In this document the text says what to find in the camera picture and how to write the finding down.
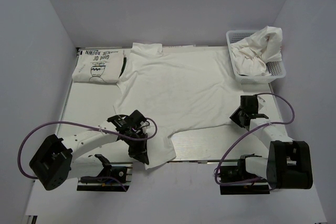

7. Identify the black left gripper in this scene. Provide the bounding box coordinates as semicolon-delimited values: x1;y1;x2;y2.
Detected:
124;130;149;165

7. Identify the crumpled white t-shirt in basket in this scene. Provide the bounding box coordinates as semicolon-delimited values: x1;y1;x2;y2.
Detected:
231;26;282;77

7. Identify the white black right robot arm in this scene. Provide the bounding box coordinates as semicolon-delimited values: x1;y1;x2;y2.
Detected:
230;94;313;189

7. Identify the folded white Charlie Brown t-shirt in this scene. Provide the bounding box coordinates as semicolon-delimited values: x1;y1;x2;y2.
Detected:
72;49;127;84

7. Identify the white cartoon print t-shirt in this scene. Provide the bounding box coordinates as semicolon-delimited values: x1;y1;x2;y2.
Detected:
113;43;243;169

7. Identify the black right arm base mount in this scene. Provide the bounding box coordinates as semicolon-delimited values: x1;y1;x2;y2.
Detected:
218;165;270;195

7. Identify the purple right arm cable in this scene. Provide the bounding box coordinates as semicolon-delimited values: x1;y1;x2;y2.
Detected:
214;92;295;190

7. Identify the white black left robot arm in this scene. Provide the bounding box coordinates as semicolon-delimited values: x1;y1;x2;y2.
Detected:
29;110;155;191

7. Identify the white perforated plastic basket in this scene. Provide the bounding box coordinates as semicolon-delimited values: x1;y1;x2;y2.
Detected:
226;26;286;83

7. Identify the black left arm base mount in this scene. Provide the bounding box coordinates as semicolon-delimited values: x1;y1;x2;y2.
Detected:
77;163;133;193

